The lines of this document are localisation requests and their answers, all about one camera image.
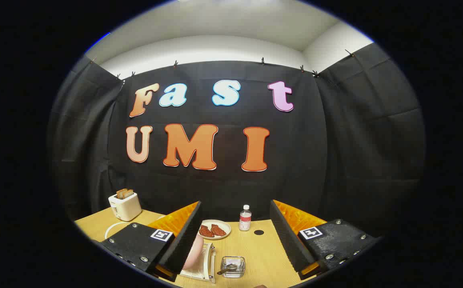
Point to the brown steak piece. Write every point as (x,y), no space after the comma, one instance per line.
(206,231)
(218,229)

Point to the pink plate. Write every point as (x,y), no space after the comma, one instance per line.
(194,254)

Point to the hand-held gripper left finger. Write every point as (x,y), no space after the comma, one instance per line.
(183,244)

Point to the clear red-label water bottle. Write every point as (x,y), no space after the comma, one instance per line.
(245,220)

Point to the white plate with steaks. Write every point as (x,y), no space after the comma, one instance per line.
(216,222)

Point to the row of black clips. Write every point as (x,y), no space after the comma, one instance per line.
(262,61)

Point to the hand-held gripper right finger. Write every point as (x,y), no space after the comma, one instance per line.
(287,240)

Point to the toast slice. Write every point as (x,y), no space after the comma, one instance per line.
(124,193)

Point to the white toaster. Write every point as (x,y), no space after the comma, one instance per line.
(125,207)

